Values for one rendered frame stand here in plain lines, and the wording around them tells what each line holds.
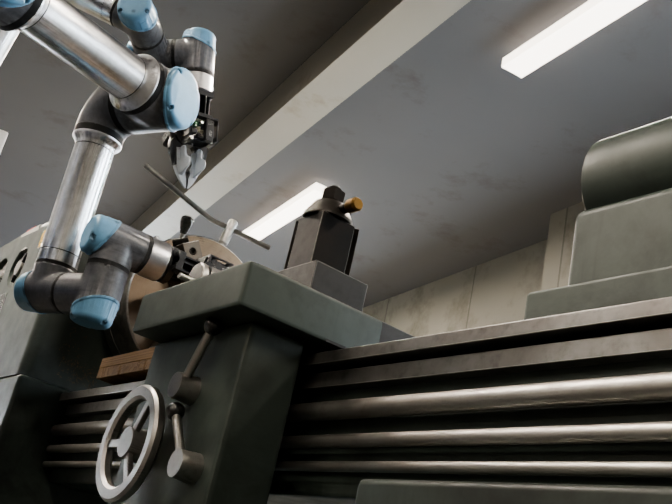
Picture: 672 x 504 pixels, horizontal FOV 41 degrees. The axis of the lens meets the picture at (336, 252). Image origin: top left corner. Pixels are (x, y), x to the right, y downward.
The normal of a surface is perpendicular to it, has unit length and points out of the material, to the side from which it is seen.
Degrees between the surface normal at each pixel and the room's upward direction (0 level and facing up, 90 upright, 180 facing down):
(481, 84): 180
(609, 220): 90
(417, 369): 90
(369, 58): 180
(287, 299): 90
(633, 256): 90
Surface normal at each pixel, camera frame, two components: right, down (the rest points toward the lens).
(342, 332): 0.61, -0.18
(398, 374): -0.76, -0.39
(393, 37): -0.21, 0.90
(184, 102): 0.93, 0.04
